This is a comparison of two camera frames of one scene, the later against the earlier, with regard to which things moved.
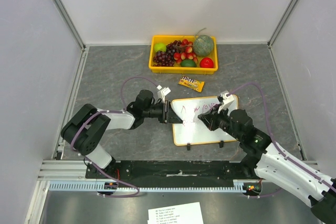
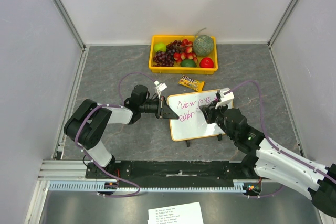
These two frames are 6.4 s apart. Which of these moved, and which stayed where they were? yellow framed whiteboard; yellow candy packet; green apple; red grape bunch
Moved: yellow framed whiteboard
Stayed: yellow candy packet; red grape bunch; green apple
